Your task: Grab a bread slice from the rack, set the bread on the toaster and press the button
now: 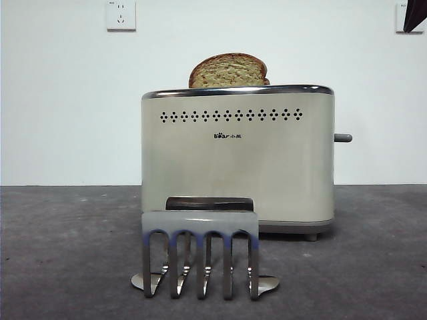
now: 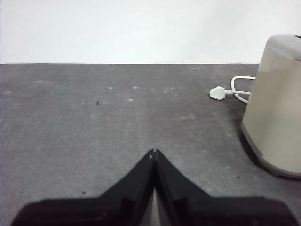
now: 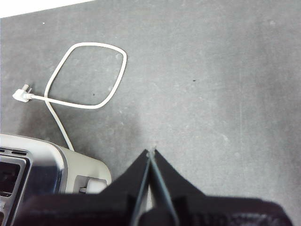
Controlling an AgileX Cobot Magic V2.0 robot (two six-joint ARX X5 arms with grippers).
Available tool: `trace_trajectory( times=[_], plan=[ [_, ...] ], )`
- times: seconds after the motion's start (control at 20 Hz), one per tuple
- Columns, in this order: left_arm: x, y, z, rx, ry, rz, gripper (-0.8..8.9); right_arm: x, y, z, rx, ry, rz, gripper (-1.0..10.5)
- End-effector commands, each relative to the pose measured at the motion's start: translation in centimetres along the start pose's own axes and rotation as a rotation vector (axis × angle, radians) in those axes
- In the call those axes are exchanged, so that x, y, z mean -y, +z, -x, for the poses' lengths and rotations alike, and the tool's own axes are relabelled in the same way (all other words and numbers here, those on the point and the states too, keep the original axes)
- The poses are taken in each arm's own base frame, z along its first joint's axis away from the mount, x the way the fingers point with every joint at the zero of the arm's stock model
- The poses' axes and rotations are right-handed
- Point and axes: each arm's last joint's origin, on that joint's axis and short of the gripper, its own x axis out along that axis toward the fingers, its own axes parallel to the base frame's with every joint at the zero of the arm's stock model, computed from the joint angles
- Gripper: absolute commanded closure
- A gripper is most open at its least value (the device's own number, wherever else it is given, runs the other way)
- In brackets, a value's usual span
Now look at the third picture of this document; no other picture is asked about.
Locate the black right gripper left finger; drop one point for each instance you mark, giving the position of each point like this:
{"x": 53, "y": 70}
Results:
{"x": 105, "y": 207}

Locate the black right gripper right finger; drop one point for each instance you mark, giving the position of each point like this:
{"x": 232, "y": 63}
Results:
{"x": 211, "y": 212}

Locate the grey toaster lever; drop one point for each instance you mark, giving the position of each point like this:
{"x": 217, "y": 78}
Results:
{"x": 96, "y": 184}

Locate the cream two-slot toaster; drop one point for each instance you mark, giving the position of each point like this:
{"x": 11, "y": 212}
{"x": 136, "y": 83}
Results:
{"x": 47, "y": 164}

